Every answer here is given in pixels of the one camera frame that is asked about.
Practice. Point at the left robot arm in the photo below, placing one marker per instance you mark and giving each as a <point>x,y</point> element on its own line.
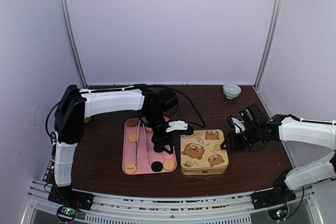
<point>88,126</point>

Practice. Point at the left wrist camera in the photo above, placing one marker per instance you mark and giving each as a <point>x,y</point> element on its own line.
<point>182,126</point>

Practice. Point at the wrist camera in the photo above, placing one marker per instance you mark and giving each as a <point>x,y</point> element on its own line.
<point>236,124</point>
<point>182,126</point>

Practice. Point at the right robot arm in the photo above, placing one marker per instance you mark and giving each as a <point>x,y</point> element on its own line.
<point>254,126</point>

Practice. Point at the pale ceramic bowl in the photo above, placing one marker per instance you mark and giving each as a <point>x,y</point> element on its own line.
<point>231,90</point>

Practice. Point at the left aluminium frame post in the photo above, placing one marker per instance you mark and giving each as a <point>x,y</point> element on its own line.
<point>72,43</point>

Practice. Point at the pink plastic tray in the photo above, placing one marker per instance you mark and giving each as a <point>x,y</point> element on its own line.
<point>139,157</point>

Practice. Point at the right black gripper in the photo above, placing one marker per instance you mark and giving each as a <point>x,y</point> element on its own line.
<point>234,146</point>

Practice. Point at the beige round biscuit left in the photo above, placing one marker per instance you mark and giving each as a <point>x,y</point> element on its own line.
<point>133,138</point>

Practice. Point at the aluminium frame post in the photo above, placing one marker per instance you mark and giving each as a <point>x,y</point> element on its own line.
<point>269,44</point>
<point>72,43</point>

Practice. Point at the gold cookie tin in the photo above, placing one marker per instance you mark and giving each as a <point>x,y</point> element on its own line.
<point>200,171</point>

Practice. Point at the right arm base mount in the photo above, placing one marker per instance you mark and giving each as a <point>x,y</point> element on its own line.
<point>276,205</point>

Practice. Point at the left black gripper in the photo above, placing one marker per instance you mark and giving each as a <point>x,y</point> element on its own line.
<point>159,141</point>

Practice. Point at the biscuit with pink stick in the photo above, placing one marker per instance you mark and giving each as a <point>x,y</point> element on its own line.
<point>130,168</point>

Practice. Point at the silver tin lid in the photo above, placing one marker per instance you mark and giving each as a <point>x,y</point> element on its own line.
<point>203,149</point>

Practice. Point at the beige round biscuit corner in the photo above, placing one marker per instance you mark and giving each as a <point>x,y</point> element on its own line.
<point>169,165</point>

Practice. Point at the metal serving tongs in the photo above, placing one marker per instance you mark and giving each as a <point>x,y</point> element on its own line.
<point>142,148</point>

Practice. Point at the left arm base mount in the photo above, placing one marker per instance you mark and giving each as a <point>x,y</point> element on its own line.
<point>71,206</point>

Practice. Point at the green plastic bowl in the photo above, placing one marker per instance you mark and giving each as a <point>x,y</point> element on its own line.
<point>88,119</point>

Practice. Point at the black sandwich cookie lower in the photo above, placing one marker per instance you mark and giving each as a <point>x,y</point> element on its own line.
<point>156,166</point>

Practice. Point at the right aluminium frame post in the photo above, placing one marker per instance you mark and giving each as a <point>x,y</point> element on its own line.
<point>269,44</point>

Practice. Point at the pink sandwich cookie lower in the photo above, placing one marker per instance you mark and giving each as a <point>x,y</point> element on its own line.
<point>167,156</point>

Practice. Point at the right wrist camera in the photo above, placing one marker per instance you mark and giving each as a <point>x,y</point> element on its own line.
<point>236,124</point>

